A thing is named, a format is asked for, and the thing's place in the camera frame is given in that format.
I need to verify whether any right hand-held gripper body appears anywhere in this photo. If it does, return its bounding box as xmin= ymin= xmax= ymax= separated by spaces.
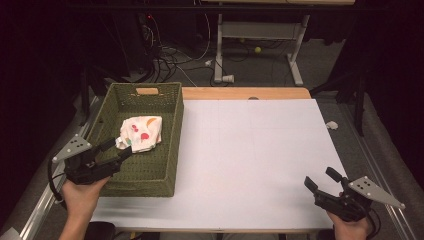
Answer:
xmin=312 ymin=175 xmax=407 ymax=223

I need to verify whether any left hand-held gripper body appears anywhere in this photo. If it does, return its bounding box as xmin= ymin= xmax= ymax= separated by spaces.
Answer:
xmin=51 ymin=133 xmax=122 ymax=186

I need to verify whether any green woven basket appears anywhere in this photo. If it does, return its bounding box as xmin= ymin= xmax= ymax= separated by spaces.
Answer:
xmin=73 ymin=81 xmax=185 ymax=198

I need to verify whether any white fruit-print cloth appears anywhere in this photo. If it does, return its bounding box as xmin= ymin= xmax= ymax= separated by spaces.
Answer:
xmin=114 ymin=115 xmax=164 ymax=154

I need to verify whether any person's right hand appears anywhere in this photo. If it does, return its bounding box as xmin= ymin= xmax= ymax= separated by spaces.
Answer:
xmin=325 ymin=209 xmax=373 ymax=240

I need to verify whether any person's left hand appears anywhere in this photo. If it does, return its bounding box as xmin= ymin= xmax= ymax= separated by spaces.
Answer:
xmin=60 ymin=175 xmax=112 ymax=222

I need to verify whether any white paper sheet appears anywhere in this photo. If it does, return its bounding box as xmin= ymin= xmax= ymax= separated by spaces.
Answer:
xmin=90 ymin=98 xmax=348 ymax=232

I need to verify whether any black chair seat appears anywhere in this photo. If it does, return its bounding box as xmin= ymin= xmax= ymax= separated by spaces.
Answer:
xmin=84 ymin=221 xmax=117 ymax=240

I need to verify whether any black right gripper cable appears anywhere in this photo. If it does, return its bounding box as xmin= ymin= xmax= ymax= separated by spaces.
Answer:
xmin=364 ymin=207 xmax=382 ymax=240

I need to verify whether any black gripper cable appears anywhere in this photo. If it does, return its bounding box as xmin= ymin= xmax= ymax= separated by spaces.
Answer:
xmin=364 ymin=207 xmax=382 ymax=240
xmin=47 ymin=155 xmax=68 ymax=205

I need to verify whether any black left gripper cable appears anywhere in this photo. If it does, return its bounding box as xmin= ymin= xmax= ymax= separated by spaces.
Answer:
xmin=47 ymin=155 xmax=68 ymax=205

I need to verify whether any aluminium rail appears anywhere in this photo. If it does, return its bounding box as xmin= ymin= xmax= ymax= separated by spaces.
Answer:
xmin=336 ymin=101 xmax=418 ymax=240
xmin=19 ymin=95 xmax=103 ymax=240

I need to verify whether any bundle of black cables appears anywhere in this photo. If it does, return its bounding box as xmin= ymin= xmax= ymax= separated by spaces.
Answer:
xmin=138 ymin=13 xmax=188 ymax=84

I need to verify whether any white floor cable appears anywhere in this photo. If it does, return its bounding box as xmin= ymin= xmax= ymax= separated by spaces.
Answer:
xmin=161 ymin=0 xmax=212 ymax=88

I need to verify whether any white metal desk frame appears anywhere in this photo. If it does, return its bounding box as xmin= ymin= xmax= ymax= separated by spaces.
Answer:
xmin=199 ymin=0 xmax=356 ymax=87

